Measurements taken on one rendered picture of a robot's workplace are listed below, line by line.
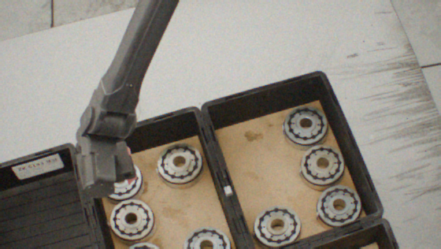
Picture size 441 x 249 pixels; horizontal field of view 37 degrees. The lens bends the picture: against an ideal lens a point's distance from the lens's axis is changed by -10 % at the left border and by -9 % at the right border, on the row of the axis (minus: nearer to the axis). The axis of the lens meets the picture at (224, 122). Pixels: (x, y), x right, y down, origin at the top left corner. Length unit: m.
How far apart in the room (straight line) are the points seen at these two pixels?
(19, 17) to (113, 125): 2.14
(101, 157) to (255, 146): 0.58
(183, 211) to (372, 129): 0.56
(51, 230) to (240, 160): 0.48
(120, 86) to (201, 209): 0.56
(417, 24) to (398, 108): 1.17
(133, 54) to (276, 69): 0.91
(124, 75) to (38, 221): 0.66
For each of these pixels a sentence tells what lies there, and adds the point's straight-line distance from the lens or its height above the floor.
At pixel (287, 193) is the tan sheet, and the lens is 1.62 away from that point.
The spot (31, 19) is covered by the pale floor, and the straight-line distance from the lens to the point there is 3.23.
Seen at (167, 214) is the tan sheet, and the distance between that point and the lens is 1.61.
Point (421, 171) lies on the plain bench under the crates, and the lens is 1.82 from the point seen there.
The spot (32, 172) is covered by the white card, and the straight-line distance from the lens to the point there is 1.69.
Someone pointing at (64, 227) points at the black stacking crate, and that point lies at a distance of 1.65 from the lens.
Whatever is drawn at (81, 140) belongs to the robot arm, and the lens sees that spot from 1.22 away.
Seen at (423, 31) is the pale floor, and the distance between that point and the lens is 3.02.
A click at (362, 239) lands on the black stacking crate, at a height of 0.88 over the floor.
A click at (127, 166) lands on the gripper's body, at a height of 1.16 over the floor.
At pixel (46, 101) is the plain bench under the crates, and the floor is 0.70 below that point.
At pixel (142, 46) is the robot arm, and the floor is 1.44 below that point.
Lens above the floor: 2.28
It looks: 58 degrees down
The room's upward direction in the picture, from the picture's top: 8 degrees counter-clockwise
